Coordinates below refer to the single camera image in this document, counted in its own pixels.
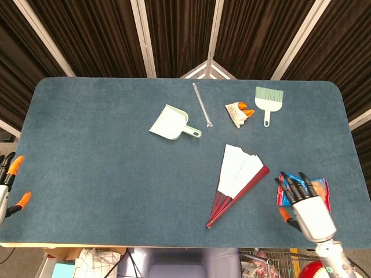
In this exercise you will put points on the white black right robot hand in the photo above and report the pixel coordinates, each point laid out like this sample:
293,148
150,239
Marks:
311,217

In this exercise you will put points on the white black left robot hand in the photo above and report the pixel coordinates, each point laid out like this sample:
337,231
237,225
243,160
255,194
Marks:
2,199

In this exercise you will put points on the red ribbed paper folding fan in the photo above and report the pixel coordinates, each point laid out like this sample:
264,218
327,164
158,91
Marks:
240,171

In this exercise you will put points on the light green hand brush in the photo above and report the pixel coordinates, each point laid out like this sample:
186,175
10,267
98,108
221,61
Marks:
268,102

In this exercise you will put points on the blue red snack bag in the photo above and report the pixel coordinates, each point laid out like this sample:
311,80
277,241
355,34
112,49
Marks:
281,194

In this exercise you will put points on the red white round object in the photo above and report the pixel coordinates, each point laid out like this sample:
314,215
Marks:
314,270

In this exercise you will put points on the brown cardboard box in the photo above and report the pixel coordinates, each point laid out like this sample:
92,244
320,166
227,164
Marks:
66,253

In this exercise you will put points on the teal box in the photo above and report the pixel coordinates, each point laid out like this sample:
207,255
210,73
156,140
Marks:
63,270

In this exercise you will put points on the blue felt table cover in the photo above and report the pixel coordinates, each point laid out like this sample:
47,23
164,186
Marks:
87,144

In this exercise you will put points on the white checkered cloth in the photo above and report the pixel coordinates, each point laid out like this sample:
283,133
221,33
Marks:
95,263

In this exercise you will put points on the white orange snack packet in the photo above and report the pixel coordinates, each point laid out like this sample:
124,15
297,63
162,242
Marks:
236,114

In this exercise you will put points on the purple robot torso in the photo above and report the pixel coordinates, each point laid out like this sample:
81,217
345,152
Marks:
179,263

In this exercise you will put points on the clear plastic tube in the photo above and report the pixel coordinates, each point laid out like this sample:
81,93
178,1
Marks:
201,104

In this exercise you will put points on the light green plastic dustpan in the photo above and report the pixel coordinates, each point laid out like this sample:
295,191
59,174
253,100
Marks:
171,123

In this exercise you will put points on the white triangular screen foot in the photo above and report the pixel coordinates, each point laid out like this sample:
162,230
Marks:
207,71

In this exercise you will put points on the dark brown curtain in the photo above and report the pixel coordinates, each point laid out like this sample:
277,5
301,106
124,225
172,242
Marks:
179,29

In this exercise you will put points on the white screen frame post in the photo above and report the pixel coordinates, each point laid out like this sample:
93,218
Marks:
43,37
8,127
360,119
214,29
143,37
298,37

